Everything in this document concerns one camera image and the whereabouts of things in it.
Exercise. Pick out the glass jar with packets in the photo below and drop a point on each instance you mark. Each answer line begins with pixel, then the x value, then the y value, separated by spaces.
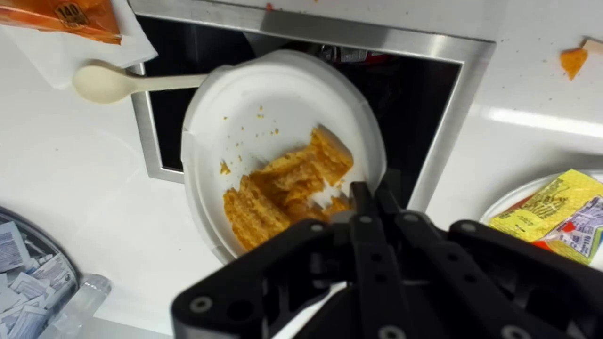
pixel 25 270

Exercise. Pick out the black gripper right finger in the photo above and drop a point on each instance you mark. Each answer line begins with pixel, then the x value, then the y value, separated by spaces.
pixel 502 283

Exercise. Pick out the white foam plate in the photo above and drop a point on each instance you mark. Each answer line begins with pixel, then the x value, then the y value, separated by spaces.
pixel 264 101

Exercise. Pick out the white plastic spoon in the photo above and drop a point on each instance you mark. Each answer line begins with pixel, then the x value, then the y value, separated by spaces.
pixel 104 84

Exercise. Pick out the orange chip crumb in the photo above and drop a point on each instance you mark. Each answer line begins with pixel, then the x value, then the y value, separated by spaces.
pixel 574 61

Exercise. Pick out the large steel-framed counter bin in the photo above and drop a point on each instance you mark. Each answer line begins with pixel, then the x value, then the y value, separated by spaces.
pixel 427 88

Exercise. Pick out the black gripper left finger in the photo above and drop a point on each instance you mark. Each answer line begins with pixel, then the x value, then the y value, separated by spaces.
pixel 270 295

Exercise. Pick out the purple white condiment packet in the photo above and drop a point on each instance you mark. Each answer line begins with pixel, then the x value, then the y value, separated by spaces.
pixel 581 233

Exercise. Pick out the orange toasted bread piece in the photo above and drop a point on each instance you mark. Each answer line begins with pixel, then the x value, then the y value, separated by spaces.
pixel 283 189

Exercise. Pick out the yellow snack packet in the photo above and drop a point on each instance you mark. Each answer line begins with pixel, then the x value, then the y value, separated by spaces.
pixel 502 210

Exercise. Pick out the yellow condiment packet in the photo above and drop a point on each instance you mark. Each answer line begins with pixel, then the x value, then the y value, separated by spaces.
pixel 547 204

